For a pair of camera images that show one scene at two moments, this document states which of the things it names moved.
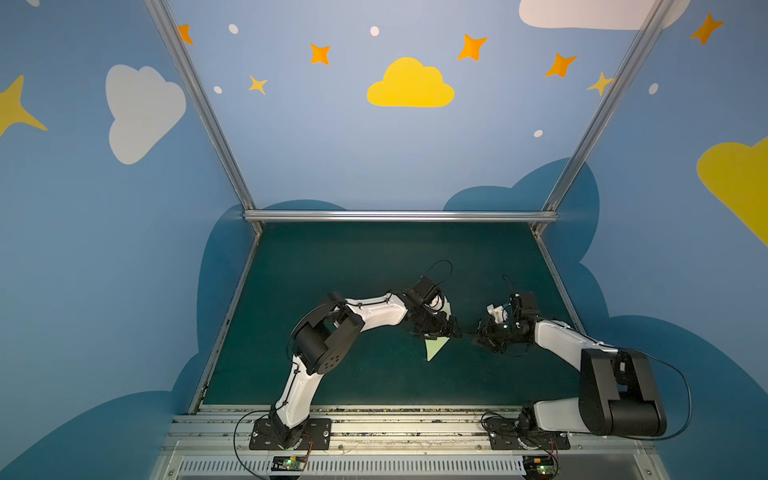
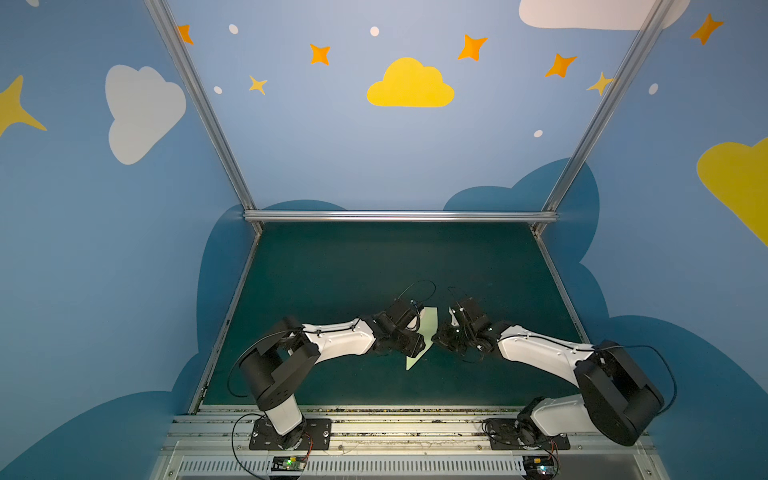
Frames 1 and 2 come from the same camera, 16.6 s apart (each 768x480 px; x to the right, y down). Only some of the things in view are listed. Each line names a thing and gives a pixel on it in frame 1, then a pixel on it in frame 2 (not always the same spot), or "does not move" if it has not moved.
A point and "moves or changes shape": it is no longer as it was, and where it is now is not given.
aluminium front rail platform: [388, 442] does not move
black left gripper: [441, 323] → [411, 335]
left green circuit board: [289, 463] does not move
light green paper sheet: [434, 345] moves or changes shape
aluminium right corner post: [620, 83] does not move
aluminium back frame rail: [400, 216] does not move
